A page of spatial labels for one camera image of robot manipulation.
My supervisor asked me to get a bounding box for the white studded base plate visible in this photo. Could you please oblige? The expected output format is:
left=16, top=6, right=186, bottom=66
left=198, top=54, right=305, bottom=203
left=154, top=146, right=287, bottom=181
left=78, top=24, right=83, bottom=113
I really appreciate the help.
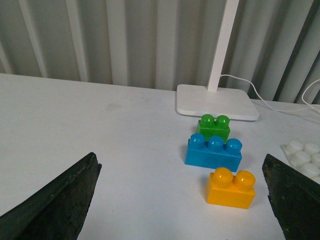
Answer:
left=280, top=140, right=320, bottom=184

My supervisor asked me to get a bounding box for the blue three-stud block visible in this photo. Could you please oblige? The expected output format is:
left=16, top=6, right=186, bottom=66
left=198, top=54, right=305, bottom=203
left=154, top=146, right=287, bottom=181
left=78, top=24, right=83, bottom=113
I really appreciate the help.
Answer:
left=185, top=133, right=243, bottom=172

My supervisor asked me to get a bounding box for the yellow two-stud block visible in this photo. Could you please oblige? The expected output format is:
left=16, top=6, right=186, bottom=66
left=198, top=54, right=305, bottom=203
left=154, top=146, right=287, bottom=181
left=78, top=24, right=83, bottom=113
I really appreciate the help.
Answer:
left=205, top=167, right=256, bottom=209

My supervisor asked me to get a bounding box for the green two-stud block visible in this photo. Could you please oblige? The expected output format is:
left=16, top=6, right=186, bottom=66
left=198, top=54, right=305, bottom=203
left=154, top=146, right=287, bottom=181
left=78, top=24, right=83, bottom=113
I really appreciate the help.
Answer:
left=196, top=114, right=231, bottom=143

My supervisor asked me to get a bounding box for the white lamp cable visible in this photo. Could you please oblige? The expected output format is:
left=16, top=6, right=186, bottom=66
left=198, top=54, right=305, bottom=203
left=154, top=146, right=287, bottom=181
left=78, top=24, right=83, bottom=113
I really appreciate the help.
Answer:
left=219, top=73, right=320, bottom=114

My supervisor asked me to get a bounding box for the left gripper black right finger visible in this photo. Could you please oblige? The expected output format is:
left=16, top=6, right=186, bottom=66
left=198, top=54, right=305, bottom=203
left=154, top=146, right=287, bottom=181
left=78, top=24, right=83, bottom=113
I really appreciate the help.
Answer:
left=262, top=154, right=320, bottom=240

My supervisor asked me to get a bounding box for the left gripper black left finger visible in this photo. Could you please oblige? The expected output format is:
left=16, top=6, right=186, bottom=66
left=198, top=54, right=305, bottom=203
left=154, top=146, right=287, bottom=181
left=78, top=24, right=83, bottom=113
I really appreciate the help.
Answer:
left=0, top=152, right=102, bottom=240

